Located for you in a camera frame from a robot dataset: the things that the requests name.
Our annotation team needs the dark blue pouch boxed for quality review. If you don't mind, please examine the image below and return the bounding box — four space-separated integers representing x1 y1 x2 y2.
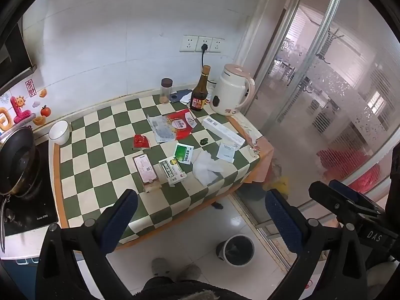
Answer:
169 89 192 103

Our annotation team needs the large red snack packet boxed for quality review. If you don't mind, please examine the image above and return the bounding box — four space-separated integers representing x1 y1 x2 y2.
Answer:
165 110 198 140

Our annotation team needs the grey trash bin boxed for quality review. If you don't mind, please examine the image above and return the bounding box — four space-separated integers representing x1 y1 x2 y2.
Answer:
216 234 254 267

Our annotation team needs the orange letter wall sticker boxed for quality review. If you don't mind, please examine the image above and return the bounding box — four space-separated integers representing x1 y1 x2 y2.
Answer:
0 107 15 131

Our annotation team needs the black range hood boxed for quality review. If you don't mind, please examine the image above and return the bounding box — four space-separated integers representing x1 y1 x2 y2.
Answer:
0 19 37 88

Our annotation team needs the person's dark clothing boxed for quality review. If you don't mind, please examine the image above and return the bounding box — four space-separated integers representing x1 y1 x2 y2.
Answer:
134 275 251 300

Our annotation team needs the pink letter wall sticker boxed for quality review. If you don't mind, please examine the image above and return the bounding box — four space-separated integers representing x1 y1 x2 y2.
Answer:
9 95 36 124

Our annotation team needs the small red packet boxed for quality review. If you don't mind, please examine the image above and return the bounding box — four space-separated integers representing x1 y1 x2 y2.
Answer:
133 134 151 150

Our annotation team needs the green white sachet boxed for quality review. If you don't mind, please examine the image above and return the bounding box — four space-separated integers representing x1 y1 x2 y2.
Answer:
174 143 194 165

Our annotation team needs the green white medicine box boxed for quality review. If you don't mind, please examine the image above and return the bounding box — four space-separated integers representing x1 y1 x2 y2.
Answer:
158 156 187 187

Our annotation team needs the glass sliding door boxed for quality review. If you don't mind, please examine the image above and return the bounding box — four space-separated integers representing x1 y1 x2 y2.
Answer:
244 0 400 257

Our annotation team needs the clear plastic bag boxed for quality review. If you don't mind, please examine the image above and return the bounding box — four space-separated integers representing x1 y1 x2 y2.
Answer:
147 114 177 144

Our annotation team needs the person's right forearm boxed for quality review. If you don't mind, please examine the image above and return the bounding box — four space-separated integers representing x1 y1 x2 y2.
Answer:
366 260 400 300

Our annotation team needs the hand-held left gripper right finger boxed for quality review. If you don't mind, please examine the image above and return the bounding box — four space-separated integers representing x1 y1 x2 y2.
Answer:
265 188 372 300

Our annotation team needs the grey slipper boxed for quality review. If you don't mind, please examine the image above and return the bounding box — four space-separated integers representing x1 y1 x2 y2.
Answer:
178 264 202 282
151 258 172 277

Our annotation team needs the clear spice jar brown lid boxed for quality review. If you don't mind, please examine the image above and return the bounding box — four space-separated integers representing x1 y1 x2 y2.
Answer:
159 78 173 105

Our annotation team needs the pink flat box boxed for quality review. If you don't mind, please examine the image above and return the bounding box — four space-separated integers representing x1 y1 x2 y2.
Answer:
133 154 161 193

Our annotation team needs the white bowl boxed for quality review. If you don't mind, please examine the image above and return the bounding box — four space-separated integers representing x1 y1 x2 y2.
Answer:
48 120 71 146

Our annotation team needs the black induction cooktop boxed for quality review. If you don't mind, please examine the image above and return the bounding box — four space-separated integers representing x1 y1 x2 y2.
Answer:
3 139 60 236

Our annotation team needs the large white paper tissue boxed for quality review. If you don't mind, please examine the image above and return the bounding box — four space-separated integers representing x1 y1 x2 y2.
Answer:
191 150 224 186

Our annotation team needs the blue cabinet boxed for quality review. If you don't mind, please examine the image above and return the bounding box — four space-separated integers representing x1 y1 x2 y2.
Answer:
0 254 41 300

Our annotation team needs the white wall socket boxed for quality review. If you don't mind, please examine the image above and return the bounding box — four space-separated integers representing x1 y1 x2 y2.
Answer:
209 37 225 54
179 35 198 53
196 36 213 53

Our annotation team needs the red character wall sticker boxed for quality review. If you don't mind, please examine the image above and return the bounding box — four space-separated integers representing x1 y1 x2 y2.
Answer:
25 79 38 98

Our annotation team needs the brown sauce bottle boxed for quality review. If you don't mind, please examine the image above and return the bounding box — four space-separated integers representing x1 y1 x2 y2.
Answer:
190 65 211 112

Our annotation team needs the long white box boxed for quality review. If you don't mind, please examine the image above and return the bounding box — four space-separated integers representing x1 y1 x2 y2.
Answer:
201 115 245 150

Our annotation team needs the white electric kettle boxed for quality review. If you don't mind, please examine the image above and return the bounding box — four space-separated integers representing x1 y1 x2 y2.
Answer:
210 63 256 117

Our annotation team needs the yellow cloth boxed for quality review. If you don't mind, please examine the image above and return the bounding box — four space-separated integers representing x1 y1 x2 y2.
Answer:
270 176 290 196

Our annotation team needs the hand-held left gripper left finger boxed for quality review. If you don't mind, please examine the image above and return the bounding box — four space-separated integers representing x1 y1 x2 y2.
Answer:
36 189 140 300

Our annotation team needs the green white checkered table cover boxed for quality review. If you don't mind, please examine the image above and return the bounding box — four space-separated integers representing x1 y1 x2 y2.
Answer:
59 94 261 246

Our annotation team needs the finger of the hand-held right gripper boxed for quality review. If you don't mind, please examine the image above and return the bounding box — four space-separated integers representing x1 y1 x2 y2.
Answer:
329 179 388 210
309 182 400 251

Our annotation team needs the black frying pan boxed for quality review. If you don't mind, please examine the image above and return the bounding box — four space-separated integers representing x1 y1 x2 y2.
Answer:
0 126 40 254

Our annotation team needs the black power plug cable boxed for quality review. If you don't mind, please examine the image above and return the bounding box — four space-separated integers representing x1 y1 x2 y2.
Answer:
199 44 219 85

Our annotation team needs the red basket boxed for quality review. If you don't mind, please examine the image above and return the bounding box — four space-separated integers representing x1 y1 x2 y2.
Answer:
315 148 380 194

